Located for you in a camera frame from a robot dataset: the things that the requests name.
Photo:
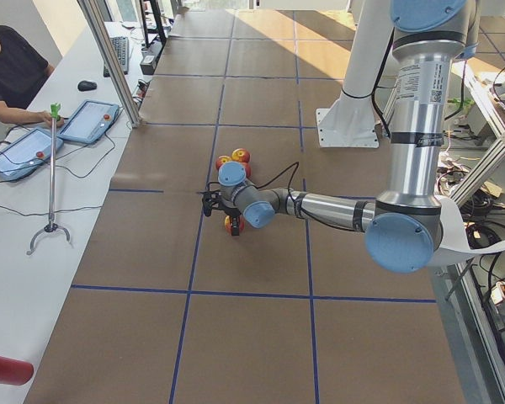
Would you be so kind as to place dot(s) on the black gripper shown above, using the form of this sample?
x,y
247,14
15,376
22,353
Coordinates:
x,y
233,215

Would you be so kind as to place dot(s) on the lone red yellow apple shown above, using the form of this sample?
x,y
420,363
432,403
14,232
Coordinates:
x,y
234,225

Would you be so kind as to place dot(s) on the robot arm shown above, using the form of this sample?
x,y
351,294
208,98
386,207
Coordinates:
x,y
406,227

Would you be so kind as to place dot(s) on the apple nearest robot base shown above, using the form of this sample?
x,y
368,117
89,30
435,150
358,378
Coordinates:
x,y
241,155

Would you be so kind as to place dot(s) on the apple toward arm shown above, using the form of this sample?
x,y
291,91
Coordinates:
x,y
246,168

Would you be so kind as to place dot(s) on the person's hand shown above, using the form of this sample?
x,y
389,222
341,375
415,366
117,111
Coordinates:
x,y
57,121

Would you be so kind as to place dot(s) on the apple nearest table edge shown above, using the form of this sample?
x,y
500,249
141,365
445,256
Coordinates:
x,y
221,160

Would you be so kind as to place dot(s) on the far blue teach pendant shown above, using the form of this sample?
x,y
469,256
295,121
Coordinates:
x,y
89,122

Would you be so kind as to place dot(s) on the blue teach pendant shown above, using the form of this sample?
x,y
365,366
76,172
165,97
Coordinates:
x,y
20,158
89,122

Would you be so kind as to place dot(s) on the black computer mouse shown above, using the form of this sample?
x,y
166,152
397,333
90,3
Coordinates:
x,y
86,85

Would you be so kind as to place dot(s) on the black keyboard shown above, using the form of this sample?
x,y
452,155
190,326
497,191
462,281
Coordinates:
x,y
121,48

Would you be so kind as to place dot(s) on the near blue teach pendant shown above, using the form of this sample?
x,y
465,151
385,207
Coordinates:
x,y
20,158

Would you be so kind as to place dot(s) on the person in black shirt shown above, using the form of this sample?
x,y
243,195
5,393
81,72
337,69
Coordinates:
x,y
23,73

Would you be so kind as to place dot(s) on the red cylinder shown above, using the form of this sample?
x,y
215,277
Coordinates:
x,y
15,372

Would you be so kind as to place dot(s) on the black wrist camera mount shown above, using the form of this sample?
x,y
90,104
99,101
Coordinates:
x,y
211,200

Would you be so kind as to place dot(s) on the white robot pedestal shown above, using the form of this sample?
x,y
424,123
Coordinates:
x,y
350,121

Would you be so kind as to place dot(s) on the green handled reacher grabber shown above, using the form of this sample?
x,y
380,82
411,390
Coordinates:
x,y
51,226

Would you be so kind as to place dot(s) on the aluminium frame post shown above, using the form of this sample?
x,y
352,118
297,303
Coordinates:
x,y
96,23

